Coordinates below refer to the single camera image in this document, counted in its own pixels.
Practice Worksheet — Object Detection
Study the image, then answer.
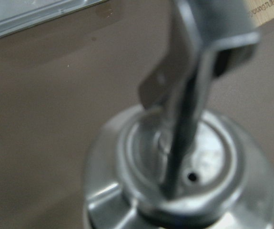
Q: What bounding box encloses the digital kitchen scale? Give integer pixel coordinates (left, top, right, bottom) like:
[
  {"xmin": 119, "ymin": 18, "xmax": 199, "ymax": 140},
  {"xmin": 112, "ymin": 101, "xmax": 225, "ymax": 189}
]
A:
[{"xmin": 0, "ymin": 0, "xmax": 104, "ymax": 37}]

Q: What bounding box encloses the wooden cutting board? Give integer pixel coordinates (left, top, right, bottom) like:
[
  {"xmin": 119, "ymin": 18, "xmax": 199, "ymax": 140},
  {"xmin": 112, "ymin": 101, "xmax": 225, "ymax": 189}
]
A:
[{"xmin": 244, "ymin": 0, "xmax": 274, "ymax": 27}]

